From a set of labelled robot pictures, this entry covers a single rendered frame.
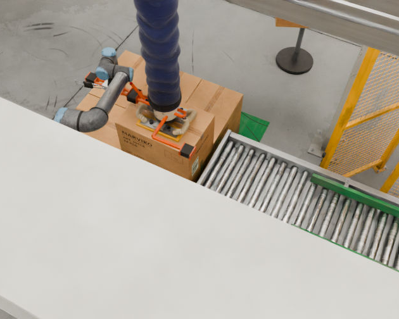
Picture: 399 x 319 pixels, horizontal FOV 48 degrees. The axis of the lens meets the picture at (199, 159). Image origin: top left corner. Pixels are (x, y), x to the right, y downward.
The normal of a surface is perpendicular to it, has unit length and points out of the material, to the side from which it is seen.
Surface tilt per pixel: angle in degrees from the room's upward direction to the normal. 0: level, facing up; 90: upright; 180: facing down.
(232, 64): 0
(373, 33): 90
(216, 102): 0
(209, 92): 0
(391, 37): 90
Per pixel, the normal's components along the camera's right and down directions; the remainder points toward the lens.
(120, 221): 0.00, -0.55
